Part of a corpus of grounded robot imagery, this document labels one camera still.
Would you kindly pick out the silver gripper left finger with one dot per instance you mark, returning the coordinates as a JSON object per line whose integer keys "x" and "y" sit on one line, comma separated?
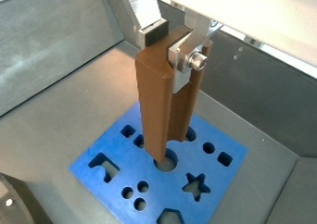
{"x": 151, "y": 25}

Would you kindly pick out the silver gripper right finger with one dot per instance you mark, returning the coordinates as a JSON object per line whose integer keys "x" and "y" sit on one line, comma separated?
{"x": 184, "y": 53}

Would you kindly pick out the brown arch block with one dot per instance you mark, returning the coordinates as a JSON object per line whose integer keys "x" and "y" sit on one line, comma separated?
{"x": 165, "y": 110}

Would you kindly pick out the blue shape sorter board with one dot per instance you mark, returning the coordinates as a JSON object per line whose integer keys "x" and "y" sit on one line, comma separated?
{"x": 145, "y": 193}

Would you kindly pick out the black round base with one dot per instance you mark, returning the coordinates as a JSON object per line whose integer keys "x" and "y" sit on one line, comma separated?
{"x": 18, "y": 205}

